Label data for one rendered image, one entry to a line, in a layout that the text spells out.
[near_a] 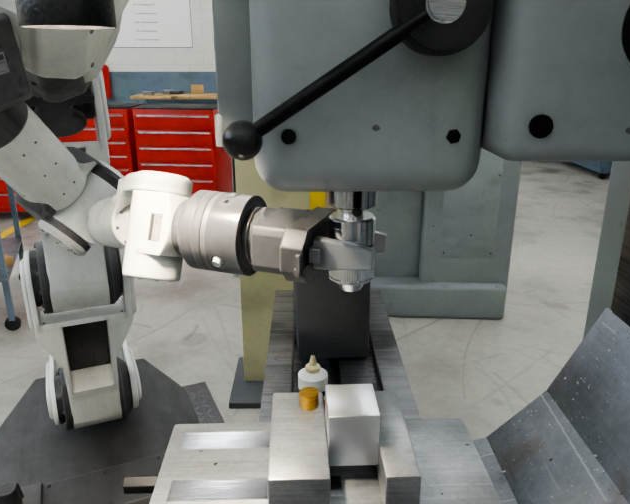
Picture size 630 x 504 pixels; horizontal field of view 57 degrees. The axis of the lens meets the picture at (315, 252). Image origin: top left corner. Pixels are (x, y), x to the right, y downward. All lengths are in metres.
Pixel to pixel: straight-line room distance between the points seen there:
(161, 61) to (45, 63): 9.01
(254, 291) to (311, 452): 1.90
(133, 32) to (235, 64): 9.39
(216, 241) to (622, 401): 0.52
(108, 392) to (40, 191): 0.64
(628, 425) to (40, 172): 0.79
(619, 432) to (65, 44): 0.81
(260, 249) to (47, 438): 1.06
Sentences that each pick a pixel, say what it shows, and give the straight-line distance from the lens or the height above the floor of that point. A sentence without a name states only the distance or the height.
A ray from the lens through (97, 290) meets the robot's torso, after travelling 1.17.
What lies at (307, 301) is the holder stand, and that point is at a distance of 0.94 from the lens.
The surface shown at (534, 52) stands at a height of 1.42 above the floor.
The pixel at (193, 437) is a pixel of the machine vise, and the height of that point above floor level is 1.00.
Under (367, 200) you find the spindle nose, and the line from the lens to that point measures 0.56.
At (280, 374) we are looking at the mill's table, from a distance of 0.95.
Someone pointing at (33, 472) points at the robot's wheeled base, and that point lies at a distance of 1.46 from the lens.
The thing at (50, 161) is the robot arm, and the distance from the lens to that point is 0.84.
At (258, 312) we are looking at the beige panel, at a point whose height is 0.37.
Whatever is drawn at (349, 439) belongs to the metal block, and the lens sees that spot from 0.61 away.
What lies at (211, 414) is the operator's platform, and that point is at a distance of 1.83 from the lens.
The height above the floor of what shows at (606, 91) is 1.40.
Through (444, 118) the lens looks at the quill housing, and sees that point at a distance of 0.47.
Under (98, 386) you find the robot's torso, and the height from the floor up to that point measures 0.75.
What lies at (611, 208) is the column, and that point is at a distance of 0.88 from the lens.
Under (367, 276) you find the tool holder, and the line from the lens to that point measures 0.58.
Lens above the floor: 1.42
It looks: 19 degrees down
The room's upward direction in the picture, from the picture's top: straight up
